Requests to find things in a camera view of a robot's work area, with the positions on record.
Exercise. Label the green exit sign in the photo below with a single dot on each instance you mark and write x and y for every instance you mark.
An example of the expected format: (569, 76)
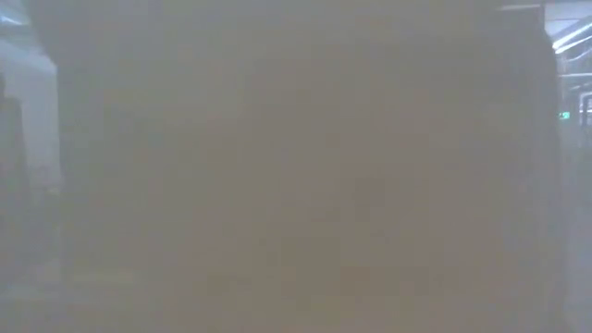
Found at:
(564, 115)

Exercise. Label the ceiling light strip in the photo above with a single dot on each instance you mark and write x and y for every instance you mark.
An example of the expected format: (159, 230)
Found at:
(9, 20)
(573, 39)

